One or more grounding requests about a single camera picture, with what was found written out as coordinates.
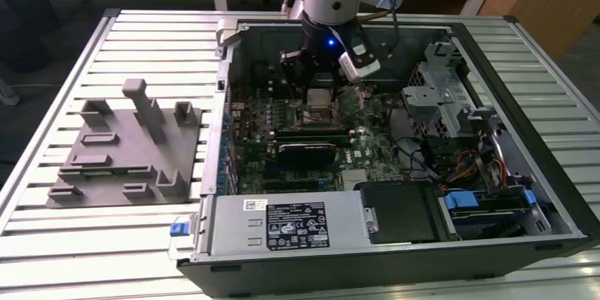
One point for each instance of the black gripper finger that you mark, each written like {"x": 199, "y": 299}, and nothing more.
{"x": 338, "y": 85}
{"x": 293, "y": 68}

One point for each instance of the silver CPU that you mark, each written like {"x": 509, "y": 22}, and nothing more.
{"x": 319, "y": 98}

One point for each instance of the CPU socket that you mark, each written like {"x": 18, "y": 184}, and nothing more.
{"x": 314, "y": 119}

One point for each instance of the round coin battery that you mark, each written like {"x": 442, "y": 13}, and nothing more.
{"x": 369, "y": 91}

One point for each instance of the black RAM slot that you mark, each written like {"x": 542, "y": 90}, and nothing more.
{"x": 314, "y": 136}
{"x": 314, "y": 132}
{"x": 345, "y": 144}
{"x": 314, "y": 140}

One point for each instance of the green motherboard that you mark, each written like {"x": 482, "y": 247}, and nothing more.
{"x": 254, "y": 128}

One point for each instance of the silver drive cage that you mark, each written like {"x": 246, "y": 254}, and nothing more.
{"x": 431, "y": 96}

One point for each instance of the black graphics card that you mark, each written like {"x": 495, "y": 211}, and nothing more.
{"x": 307, "y": 156}

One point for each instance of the silver chipset heatsink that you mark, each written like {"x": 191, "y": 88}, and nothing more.
{"x": 357, "y": 177}

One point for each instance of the black plastic shroud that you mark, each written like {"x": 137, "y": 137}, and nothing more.
{"x": 399, "y": 212}

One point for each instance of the grey parts rack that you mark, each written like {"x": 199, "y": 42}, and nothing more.
{"x": 131, "y": 138}

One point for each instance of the hard disk in blue carrier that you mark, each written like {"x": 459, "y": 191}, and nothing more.
{"x": 462, "y": 201}

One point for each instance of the silver power supply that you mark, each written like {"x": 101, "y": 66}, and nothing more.
{"x": 234, "y": 229}

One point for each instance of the green RAM stick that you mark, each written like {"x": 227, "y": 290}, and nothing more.
{"x": 106, "y": 172}

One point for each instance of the blue case latch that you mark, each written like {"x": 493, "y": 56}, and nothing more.
{"x": 179, "y": 229}

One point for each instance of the black PC case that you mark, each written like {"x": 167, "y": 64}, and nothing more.
{"x": 329, "y": 279}

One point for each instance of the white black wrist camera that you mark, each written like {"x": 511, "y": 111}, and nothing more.
{"x": 359, "y": 61}

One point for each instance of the grey camera box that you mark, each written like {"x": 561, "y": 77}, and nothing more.
{"x": 295, "y": 5}

